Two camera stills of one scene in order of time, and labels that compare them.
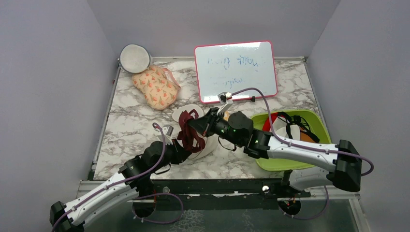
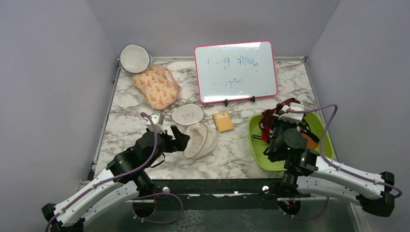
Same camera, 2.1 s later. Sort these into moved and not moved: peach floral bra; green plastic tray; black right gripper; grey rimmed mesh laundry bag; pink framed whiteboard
Moved: black right gripper
Not moved: pink framed whiteboard; peach floral bra; grey rimmed mesh laundry bag; green plastic tray
